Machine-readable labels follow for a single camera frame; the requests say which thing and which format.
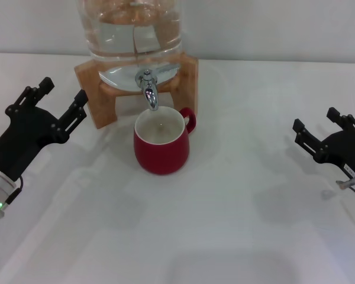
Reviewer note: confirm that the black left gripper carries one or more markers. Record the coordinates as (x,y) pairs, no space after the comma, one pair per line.
(20,139)

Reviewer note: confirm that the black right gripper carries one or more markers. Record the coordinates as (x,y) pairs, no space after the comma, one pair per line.
(346,151)

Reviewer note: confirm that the red ceramic cup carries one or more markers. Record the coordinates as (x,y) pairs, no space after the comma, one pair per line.
(162,156)

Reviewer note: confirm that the chrome faucet spout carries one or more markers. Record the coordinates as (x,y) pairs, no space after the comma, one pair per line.
(150,94)

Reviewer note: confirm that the wooden dispenser stand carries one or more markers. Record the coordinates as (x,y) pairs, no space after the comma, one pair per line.
(102,106)

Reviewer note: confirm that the glass water dispenser jar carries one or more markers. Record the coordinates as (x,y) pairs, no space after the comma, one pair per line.
(115,38)

